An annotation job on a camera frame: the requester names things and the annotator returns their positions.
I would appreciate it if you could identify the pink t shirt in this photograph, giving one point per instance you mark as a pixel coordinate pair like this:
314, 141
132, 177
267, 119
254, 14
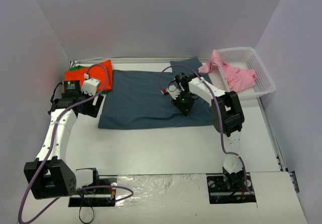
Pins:
237, 79

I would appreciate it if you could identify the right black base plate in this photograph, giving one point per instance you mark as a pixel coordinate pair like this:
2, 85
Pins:
221, 192

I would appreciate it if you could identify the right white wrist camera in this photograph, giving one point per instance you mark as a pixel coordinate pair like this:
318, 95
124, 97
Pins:
172, 91

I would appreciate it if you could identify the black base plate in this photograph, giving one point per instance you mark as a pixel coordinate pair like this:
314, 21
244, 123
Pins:
99, 197
221, 192

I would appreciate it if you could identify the orange folded t shirt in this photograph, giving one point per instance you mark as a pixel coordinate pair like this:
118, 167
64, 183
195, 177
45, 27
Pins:
95, 72

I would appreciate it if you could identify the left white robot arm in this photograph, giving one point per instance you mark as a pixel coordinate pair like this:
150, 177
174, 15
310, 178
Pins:
49, 175

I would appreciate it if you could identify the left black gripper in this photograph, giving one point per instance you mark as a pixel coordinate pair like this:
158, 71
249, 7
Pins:
95, 105

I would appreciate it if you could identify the green folded t shirt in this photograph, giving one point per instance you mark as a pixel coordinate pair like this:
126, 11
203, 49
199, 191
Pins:
76, 68

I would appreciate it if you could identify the blue t shirt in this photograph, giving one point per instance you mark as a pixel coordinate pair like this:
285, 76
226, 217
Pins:
136, 101

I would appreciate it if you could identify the white plastic basket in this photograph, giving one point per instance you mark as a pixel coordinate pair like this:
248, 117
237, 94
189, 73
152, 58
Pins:
247, 58

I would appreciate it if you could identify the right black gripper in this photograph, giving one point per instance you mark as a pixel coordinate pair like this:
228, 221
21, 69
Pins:
183, 106

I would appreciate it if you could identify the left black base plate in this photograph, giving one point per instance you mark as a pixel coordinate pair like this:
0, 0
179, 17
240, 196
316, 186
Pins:
99, 197

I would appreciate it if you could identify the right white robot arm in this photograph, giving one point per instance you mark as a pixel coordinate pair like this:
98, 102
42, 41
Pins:
228, 116

